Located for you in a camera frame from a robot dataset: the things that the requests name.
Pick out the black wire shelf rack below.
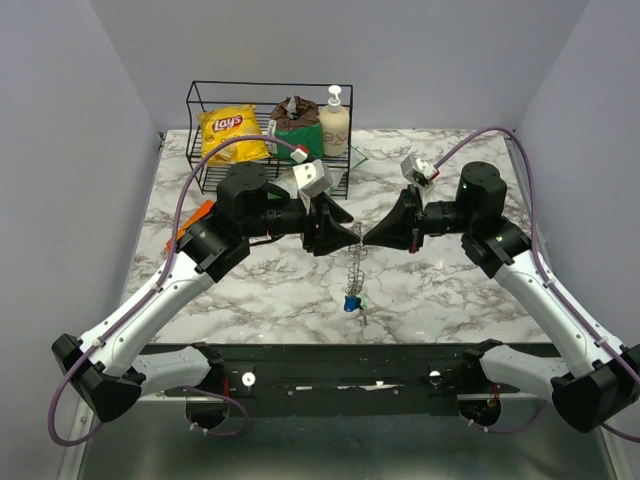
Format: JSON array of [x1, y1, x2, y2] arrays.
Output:
[[185, 80, 354, 199]]

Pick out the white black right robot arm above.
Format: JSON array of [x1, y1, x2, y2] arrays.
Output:
[[364, 157, 639, 433]]

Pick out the orange razor box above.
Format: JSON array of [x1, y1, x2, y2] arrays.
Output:
[[176, 200, 215, 240]]

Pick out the cream soap pump bottle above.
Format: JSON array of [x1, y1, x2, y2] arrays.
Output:
[[319, 85, 350, 157]]

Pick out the green white card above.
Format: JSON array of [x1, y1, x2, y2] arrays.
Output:
[[349, 146, 369, 169]]

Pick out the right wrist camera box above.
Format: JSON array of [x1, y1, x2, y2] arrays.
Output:
[[400, 154, 440, 189]]

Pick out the green brown coffee bag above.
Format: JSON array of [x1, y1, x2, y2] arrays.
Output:
[[267, 95, 324, 158]]

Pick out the blue key tag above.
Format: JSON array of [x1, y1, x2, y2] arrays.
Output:
[[343, 295, 362, 312]]

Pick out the yellow Lays chips bag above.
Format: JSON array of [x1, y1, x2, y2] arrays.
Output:
[[197, 104, 269, 166]]

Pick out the green white snack pouch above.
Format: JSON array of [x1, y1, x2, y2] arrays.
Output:
[[271, 169, 348, 198]]

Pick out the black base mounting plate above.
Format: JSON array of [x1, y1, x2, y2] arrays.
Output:
[[142, 343, 557, 422]]

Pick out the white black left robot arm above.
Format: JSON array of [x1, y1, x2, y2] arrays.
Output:
[[52, 160, 358, 423]]

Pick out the aluminium frame rail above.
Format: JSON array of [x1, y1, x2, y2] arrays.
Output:
[[79, 355, 611, 403]]

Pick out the green key tag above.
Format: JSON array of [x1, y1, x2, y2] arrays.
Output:
[[359, 295, 369, 326]]

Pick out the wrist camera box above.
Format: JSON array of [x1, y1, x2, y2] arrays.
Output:
[[400, 154, 440, 189], [290, 146, 334, 198]]

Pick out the metal disc keyring organizer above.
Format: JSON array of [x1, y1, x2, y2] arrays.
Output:
[[345, 222, 367, 297]]

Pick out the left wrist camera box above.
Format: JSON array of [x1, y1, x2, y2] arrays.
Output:
[[290, 146, 334, 198]]

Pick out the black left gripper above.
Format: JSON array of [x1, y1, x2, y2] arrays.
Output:
[[243, 189, 362, 257]]

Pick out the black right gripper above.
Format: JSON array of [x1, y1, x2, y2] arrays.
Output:
[[363, 184, 476, 254]]

